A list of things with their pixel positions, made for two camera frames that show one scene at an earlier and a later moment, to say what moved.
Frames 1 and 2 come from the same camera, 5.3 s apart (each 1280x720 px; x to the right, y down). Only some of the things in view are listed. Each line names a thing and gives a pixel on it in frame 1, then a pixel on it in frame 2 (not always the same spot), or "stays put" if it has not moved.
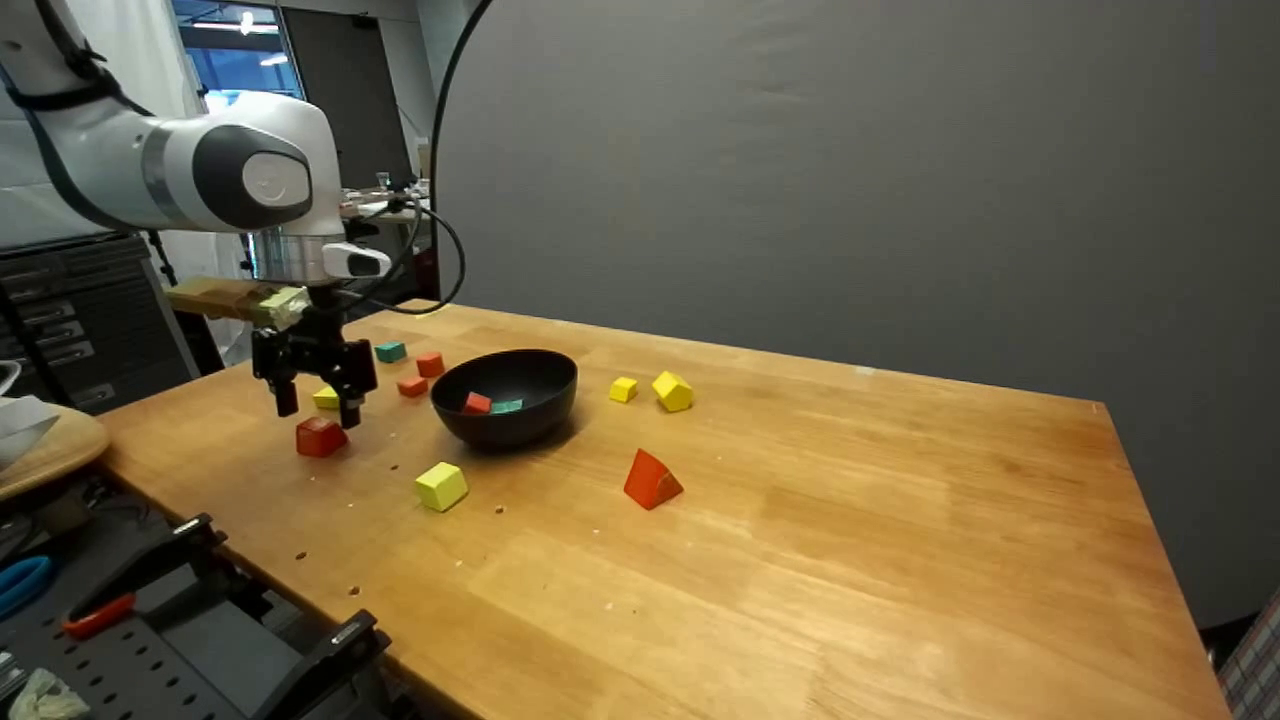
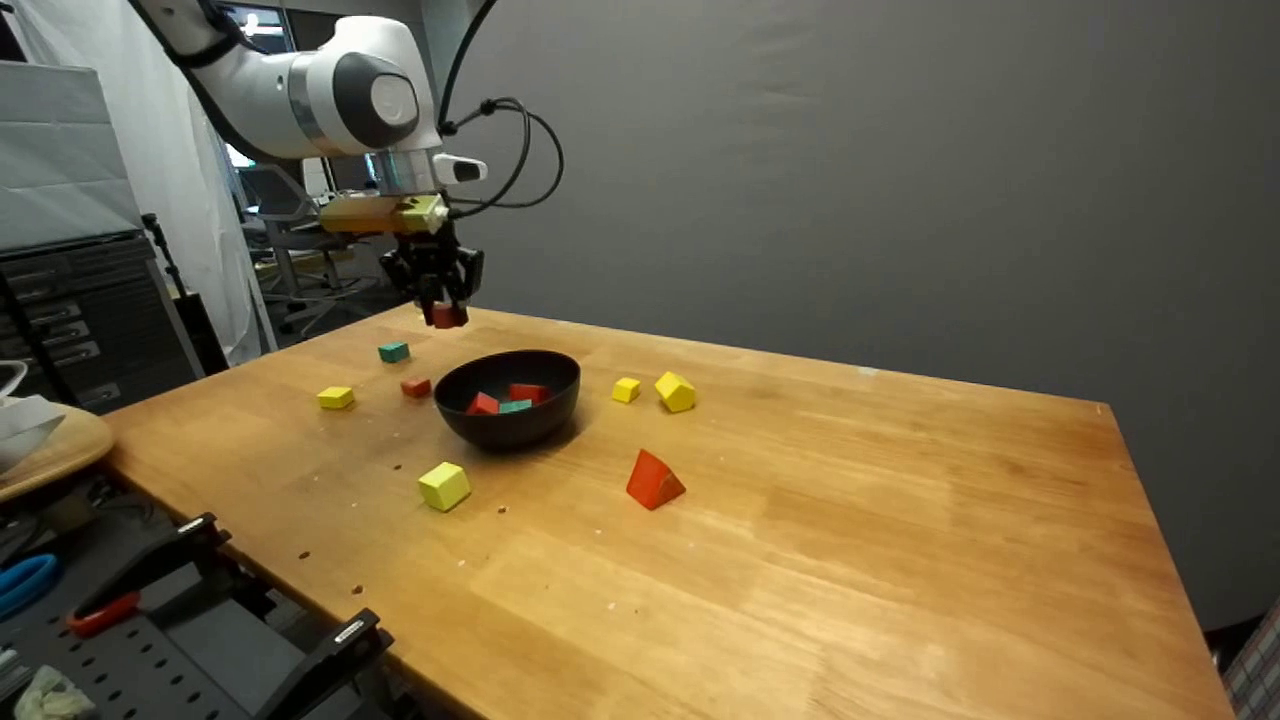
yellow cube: (675, 395) stays put
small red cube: (417, 386) stays put
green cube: (506, 405) stays put
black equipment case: (89, 323) stays put
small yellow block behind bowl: (624, 389) stays put
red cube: (430, 364) -> (531, 389)
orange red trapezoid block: (318, 442) -> (445, 314)
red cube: (472, 401) stays put
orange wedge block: (648, 480) stays put
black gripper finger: (349, 405) -> (459, 305)
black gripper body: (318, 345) -> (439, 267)
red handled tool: (103, 618) stays put
